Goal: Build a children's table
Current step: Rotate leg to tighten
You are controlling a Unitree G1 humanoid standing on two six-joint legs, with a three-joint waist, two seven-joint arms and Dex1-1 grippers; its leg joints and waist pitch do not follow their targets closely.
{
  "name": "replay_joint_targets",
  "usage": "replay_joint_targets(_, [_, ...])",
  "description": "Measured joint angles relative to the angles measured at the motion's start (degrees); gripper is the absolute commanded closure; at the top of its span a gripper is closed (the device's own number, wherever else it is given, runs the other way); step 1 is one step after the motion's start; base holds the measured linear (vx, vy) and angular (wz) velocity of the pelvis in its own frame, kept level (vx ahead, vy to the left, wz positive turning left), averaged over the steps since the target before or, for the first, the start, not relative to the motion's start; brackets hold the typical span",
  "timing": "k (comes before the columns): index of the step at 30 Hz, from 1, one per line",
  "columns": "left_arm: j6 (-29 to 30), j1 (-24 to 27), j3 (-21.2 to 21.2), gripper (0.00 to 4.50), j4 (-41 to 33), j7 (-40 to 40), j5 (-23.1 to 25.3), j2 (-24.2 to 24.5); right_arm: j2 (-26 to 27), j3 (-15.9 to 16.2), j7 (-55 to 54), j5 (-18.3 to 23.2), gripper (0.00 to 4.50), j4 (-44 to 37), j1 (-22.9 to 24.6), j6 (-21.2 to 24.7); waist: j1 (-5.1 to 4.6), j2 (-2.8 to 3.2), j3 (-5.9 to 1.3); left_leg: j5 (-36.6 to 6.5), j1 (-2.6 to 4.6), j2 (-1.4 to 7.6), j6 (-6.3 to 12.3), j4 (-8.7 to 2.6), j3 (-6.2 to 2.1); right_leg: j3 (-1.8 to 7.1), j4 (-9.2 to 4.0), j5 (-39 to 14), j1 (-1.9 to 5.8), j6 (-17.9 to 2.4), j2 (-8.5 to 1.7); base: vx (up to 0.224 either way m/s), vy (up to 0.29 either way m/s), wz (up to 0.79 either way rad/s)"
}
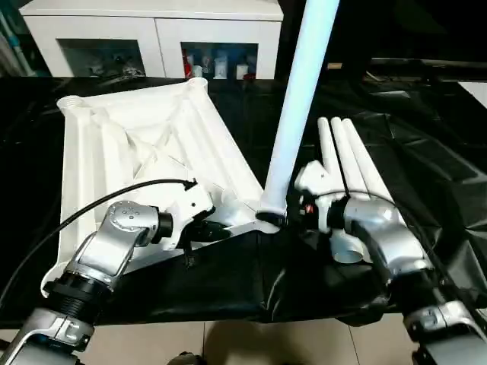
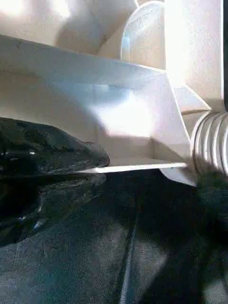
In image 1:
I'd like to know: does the white plastic table top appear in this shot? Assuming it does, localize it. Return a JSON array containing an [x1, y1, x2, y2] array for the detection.
[[40, 78, 290, 302]]

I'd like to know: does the white flat board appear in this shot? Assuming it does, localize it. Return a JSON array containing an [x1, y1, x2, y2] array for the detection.
[[458, 81, 487, 112]]

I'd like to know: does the tall black cabinet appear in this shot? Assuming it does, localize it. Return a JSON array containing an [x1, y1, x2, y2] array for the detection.
[[334, 0, 376, 77]]

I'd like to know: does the black plastic mat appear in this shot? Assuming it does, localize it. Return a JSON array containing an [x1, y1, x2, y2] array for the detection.
[[0, 74, 487, 329]]

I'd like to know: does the teal white pole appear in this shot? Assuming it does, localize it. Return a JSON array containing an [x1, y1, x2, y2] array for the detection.
[[0, 7, 32, 76]]

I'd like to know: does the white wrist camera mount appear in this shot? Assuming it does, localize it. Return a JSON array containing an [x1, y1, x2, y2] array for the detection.
[[294, 159, 351, 235], [163, 186, 216, 250]]

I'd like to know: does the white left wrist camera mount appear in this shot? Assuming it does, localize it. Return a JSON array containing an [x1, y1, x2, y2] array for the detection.
[[163, 186, 216, 250]]

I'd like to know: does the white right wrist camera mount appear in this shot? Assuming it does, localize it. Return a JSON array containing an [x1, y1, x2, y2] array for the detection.
[[294, 159, 351, 235]]

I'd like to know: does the white cabinet with glass doors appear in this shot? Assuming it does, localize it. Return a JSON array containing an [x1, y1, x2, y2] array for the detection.
[[18, 0, 285, 80]]

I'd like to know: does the white plastic table leg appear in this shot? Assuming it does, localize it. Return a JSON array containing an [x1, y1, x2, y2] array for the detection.
[[256, 0, 339, 226], [342, 117, 397, 205], [317, 116, 368, 264], [329, 116, 377, 199]]

